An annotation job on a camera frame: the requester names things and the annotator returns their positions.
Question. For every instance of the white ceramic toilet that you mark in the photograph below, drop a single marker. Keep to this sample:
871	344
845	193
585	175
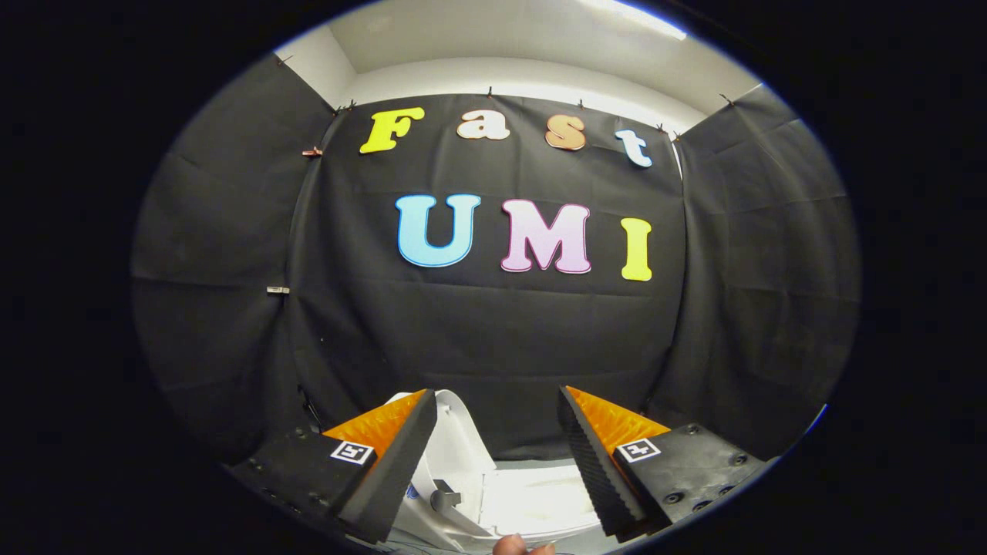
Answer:
412	518

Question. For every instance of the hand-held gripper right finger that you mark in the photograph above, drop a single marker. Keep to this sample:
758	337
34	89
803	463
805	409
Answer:
592	470

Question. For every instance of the black backdrop cloth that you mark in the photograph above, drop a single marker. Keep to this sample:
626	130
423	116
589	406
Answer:
478	347

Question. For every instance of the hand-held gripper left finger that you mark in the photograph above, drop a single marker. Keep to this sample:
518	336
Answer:
401	470

